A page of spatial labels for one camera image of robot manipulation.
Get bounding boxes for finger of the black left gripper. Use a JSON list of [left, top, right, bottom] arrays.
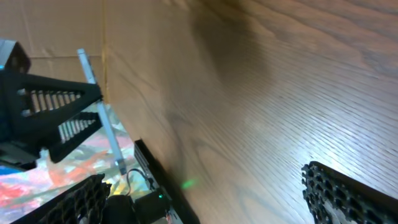
[[46, 112, 102, 163], [12, 73, 102, 131]]

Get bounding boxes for blue Galaxy smartphone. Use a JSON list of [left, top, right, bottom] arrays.
[[77, 49, 127, 175]]

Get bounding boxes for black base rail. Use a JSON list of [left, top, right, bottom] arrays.
[[133, 139, 200, 224]]

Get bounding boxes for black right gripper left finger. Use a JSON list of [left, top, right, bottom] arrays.
[[12, 174, 111, 224]]

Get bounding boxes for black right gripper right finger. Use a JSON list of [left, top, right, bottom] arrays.
[[302, 161, 397, 224]]

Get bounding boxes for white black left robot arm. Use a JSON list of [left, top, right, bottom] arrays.
[[1, 39, 103, 171]]

